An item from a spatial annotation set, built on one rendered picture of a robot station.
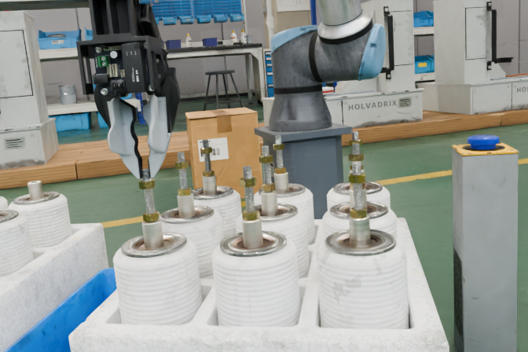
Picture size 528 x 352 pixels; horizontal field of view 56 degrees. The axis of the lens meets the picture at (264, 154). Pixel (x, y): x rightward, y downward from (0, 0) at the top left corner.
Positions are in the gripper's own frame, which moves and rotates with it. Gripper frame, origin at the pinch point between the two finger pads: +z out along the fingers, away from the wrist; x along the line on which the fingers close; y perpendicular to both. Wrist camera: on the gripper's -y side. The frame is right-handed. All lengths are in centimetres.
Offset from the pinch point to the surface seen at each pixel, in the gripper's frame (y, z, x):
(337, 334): 10.4, 16.6, 19.6
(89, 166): -173, 28, -72
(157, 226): 1.3, 7.0, 0.8
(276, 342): 10.6, 16.8, 13.5
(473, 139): -10.6, 1.6, 41.8
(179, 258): 3.6, 10.1, 3.4
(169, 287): 4.7, 13.0, 2.2
